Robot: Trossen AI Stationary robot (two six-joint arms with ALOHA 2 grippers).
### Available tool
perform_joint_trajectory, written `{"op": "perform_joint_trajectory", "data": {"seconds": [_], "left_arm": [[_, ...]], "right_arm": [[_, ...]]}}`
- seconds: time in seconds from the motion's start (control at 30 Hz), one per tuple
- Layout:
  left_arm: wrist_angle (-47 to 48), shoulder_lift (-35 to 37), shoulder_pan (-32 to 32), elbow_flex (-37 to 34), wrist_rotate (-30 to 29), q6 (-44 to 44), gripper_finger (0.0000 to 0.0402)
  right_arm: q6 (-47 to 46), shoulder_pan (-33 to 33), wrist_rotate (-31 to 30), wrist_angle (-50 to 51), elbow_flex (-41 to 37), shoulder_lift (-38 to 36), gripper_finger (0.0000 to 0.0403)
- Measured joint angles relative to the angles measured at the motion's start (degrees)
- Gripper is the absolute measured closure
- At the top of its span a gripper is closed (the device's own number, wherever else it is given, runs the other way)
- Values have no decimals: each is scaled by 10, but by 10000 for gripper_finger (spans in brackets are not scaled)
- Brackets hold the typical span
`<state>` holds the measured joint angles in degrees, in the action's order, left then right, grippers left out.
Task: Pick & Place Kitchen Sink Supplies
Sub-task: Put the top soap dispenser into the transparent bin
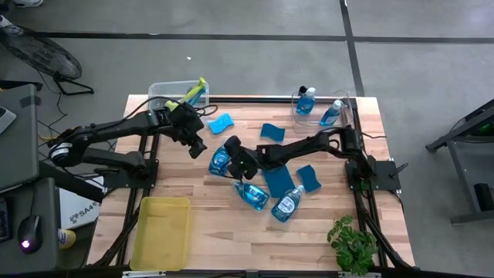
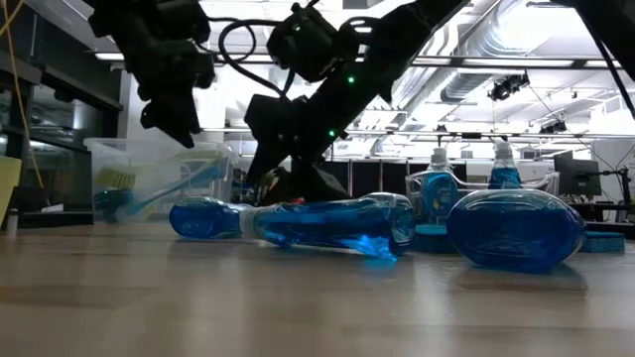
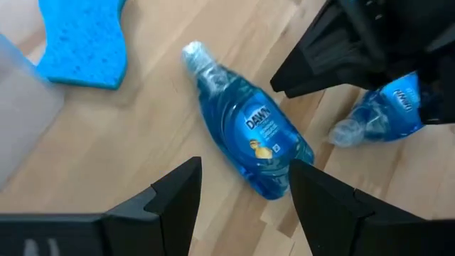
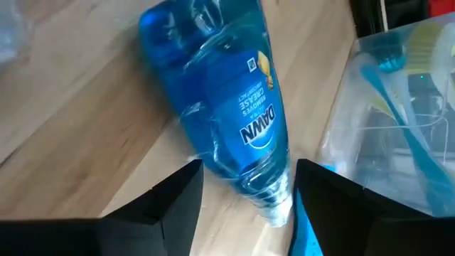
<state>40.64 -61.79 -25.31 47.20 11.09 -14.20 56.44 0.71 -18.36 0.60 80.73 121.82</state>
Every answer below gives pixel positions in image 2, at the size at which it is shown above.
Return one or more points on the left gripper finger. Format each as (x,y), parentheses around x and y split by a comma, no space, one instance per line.
(173,124)

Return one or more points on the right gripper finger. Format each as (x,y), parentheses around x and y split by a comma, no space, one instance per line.
(317,186)
(263,166)

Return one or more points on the blue Dawn dish soap bottle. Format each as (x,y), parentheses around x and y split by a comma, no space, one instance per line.
(516,233)
(337,220)
(503,176)
(203,218)
(439,193)

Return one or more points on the green bristle dish brush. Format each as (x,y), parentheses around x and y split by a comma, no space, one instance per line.
(115,177)

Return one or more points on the blue scrub sponge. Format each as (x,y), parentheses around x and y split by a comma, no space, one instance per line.
(602,243)
(431,240)

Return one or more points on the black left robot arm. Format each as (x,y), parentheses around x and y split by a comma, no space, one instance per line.
(149,25)

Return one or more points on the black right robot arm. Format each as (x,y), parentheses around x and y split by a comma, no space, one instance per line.
(397,44)

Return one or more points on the clear plastic storage bin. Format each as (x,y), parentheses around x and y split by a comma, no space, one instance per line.
(149,158)

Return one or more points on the black partition panels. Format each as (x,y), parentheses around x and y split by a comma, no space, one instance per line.
(387,178)

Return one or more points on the dark glass cabinet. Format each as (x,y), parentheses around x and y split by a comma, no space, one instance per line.
(59,163)

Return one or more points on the small white bottle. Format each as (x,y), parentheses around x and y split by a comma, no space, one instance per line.
(12,223)

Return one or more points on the black ceiling light cluster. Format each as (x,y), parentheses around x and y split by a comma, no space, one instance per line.
(508,85)
(553,127)

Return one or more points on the black computer monitor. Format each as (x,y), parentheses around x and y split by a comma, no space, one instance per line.
(578,176)

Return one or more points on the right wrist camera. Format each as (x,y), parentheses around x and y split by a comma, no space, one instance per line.
(307,42)

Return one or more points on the silver ceiling duct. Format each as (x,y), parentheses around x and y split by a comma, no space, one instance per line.
(486,44)

